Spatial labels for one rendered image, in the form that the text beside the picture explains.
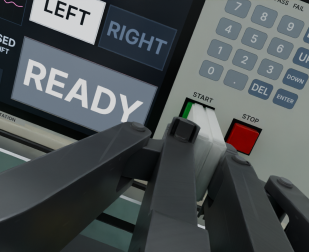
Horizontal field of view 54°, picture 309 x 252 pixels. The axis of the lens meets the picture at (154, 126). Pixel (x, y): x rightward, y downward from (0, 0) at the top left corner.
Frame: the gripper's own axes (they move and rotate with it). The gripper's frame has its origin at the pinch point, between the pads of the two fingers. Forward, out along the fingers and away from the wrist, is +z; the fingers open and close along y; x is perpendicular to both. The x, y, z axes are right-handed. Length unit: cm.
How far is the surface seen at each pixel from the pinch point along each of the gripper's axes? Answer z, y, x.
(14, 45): 6.1, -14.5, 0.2
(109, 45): 6.1, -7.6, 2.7
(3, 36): 6.1, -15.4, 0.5
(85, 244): 18.2, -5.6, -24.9
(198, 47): 6.2, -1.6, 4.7
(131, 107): 6.1, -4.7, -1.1
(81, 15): 6.1, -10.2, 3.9
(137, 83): 6.1, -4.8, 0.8
